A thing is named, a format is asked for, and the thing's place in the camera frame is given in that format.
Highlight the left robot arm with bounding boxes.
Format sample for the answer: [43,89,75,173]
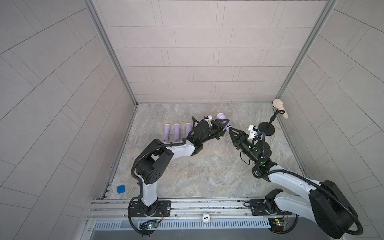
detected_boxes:
[131,116,230,217]

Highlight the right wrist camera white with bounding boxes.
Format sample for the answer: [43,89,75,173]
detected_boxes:
[248,125,261,141]

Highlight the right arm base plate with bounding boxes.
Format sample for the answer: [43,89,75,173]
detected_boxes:
[243,199,292,216]

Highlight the aluminium rail frame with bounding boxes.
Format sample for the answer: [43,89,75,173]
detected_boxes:
[86,193,315,222]

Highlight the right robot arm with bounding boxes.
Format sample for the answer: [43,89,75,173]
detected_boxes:
[228,127,364,239]

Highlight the circuit board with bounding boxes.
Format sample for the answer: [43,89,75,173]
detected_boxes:
[140,221,160,231]
[268,218,289,233]

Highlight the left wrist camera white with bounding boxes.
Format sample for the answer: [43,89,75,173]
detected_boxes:
[204,115,213,126]

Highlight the blue hexagonal piece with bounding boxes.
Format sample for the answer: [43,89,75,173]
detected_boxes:
[117,185,126,194]

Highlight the black round stand base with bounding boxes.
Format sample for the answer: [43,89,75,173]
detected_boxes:
[258,122,276,136]

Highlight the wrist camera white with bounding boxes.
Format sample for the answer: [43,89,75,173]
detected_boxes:
[204,115,213,126]
[248,125,261,141]

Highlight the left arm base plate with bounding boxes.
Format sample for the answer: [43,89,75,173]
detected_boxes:
[129,200,172,217]

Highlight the beige microphone on stand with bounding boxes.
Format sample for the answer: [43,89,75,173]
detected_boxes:
[273,99,289,119]

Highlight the right circuit board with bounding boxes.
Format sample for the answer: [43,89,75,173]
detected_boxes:
[268,218,289,233]

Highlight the left circuit board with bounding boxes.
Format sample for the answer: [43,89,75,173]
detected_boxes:
[140,221,160,231]

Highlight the purple flashlight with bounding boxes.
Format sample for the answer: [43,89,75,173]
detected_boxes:
[185,123,193,136]
[162,124,171,142]
[217,113,232,131]
[174,123,181,142]

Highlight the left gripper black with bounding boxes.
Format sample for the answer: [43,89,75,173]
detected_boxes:
[198,120,229,145]

